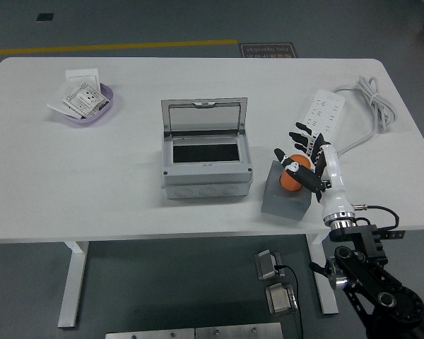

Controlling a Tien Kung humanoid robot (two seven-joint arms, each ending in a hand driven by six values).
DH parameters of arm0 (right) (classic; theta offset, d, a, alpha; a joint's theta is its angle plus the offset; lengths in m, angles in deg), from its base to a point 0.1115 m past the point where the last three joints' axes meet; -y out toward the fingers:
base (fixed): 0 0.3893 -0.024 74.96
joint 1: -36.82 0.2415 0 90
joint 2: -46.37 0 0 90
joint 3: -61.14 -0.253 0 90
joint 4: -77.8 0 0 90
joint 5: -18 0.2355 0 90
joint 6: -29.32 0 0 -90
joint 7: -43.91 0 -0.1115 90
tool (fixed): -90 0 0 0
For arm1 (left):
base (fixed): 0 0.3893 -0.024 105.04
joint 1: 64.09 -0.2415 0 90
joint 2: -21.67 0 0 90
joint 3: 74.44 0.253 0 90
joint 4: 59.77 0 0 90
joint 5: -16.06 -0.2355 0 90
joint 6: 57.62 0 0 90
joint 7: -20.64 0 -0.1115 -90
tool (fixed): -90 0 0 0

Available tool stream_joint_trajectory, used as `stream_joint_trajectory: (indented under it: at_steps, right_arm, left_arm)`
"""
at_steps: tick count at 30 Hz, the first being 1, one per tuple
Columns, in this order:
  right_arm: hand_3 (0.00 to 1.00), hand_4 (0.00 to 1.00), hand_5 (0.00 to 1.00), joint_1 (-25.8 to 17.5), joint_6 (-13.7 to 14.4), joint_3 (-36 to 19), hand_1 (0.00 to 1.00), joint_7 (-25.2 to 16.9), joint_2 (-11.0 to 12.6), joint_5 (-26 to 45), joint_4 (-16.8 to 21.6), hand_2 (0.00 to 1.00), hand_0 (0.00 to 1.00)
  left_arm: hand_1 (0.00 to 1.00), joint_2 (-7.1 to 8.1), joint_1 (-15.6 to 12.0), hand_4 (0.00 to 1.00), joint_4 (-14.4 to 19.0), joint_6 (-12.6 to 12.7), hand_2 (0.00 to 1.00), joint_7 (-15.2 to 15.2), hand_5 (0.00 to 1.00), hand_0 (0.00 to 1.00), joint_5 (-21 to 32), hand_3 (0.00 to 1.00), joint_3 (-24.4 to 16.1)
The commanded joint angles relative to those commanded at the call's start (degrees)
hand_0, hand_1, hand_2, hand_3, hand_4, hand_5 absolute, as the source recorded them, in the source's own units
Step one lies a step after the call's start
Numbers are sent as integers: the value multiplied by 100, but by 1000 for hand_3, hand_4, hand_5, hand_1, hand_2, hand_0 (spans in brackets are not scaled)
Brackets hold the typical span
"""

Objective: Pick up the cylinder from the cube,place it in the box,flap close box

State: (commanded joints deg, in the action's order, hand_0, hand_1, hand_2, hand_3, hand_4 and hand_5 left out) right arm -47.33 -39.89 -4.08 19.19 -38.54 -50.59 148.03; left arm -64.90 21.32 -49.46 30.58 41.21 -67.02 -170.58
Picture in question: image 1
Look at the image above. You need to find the plain white flat plate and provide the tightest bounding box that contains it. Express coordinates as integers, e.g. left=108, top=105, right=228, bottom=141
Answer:
left=47, top=84, right=82, bottom=120

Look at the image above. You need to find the white power strip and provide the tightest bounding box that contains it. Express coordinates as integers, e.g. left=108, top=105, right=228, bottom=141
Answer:
left=296, top=88, right=346, bottom=137

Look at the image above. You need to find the white wall switch plate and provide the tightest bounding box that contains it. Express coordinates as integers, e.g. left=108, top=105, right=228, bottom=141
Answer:
left=64, top=69, right=100, bottom=89

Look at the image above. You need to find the dark floor sign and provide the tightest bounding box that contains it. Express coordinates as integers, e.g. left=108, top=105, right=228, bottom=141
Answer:
left=238, top=42, right=300, bottom=59

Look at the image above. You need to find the grey cube with round hole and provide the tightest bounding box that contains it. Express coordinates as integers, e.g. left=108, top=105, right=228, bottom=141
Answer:
left=260, top=159, right=312, bottom=222

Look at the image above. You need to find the transparent hinged box lid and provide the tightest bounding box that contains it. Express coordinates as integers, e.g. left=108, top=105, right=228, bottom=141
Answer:
left=160, top=97, right=249, bottom=138

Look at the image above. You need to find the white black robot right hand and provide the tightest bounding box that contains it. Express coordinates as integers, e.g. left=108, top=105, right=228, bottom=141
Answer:
left=273, top=121, right=355, bottom=218

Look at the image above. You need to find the orange cylinder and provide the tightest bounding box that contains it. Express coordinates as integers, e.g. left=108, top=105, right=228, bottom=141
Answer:
left=279, top=154, right=312, bottom=192

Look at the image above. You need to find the grey metal base plate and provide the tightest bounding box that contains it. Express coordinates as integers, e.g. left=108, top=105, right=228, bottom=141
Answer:
left=194, top=322, right=283, bottom=339
left=105, top=328, right=196, bottom=339

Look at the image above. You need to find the white power cable with plug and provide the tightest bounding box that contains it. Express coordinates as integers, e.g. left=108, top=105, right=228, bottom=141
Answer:
left=334, top=76, right=397, bottom=156

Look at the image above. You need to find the white table leg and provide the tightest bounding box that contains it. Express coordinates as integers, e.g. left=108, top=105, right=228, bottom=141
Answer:
left=57, top=241, right=90, bottom=328
left=306, top=233, right=339, bottom=315

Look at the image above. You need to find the wall socket in printed wrap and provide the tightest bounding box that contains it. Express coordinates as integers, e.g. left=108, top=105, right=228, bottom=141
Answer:
left=62, top=82, right=110, bottom=119

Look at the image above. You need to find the black pedal cable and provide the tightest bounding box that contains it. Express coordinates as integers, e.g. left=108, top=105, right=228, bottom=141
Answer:
left=273, top=263, right=304, bottom=339

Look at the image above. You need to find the purple plastic tray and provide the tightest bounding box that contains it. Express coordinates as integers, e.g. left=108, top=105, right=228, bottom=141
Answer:
left=54, top=83, right=114, bottom=124

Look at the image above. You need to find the silver foot pedal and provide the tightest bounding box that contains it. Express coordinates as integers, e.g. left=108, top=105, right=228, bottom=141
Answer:
left=253, top=249, right=286, bottom=281
left=264, top=282, right=300, bottom=316

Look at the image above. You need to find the grey plastic enclosure box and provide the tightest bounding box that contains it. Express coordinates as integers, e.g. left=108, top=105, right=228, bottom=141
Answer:
left=160, top=136, right=254, bottom=201

